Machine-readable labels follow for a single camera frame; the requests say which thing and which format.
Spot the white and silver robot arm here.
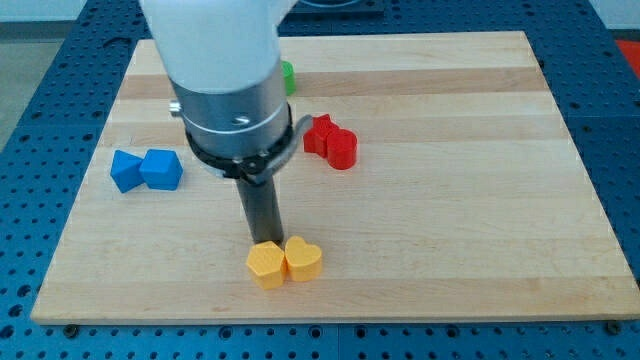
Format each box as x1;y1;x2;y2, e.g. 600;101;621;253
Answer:
140;0;302;184

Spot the red star block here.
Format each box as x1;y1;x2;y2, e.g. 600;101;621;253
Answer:
303;114;339;158

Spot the red cylinder block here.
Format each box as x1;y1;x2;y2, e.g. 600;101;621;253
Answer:
326;129;358;170

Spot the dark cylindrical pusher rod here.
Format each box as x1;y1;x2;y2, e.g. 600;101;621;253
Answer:
236;177;284;245

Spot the yellow heart block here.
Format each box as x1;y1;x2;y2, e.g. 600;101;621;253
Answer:
285;236;323;282

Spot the yellow pentagon block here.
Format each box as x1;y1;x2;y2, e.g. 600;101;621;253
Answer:
245;241;287;290

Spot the wooden board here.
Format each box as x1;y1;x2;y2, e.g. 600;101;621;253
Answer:
31;31;639;325

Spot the green block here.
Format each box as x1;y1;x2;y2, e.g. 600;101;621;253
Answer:
281;61;297;96

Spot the blue hexagon block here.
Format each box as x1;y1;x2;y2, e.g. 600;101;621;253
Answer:
139;149;183;191

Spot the blue cube block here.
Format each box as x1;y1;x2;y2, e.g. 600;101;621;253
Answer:
110;150;144;193

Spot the red object at edge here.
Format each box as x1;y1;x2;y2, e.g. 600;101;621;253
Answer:
616;40;640;78

